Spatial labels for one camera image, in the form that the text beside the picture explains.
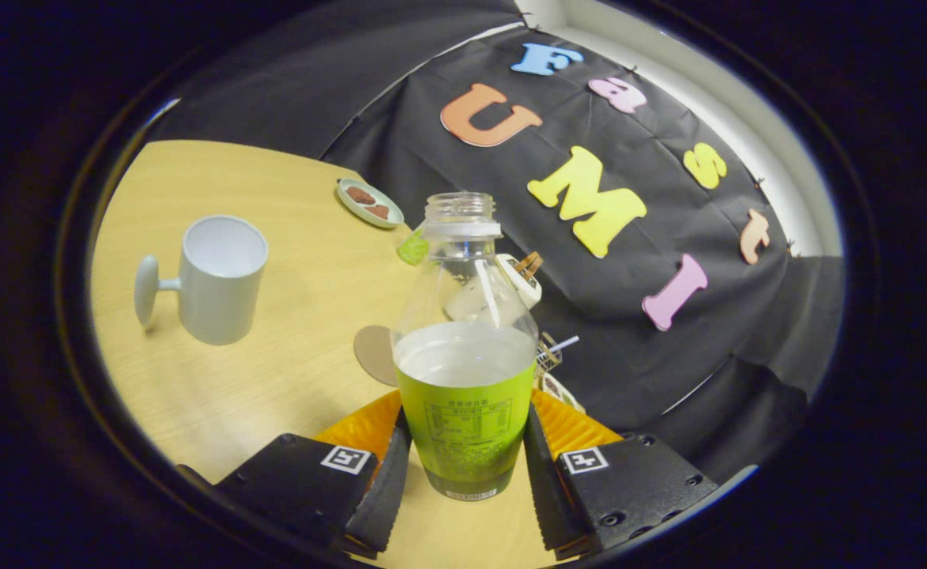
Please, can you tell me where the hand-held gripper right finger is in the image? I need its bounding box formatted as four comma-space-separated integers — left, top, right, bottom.
522, 387, 721, 560

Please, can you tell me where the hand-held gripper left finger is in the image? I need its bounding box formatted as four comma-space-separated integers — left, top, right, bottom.
179, 389, 413, 558

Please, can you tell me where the clear juice bottle green label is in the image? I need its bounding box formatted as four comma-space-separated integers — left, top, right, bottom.
391, 191, 541, 502

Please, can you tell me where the round brown coaster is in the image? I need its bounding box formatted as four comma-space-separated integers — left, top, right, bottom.
352, 325, 401, 388

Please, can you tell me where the pale grey cup knob handle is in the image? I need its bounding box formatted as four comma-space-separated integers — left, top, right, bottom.
133, 215, 269, 347

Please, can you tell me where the white divided snack dish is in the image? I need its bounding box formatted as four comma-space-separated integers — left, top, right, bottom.
542, 373, 586, 414

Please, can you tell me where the black backdrop cloth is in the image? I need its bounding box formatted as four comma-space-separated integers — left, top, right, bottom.
147, 0, 847, 483

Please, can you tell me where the wooden table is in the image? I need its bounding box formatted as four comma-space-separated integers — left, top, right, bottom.
88, 140, 559, 568

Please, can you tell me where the white toaster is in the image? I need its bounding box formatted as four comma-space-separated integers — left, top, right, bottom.
497, 253, 544, 311

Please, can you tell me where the pale green plate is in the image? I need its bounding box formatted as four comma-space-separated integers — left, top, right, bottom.
336, 178, 405, 230

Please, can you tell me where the metal wire utensil holder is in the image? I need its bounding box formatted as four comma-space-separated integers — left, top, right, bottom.
536, 332, 563, 376

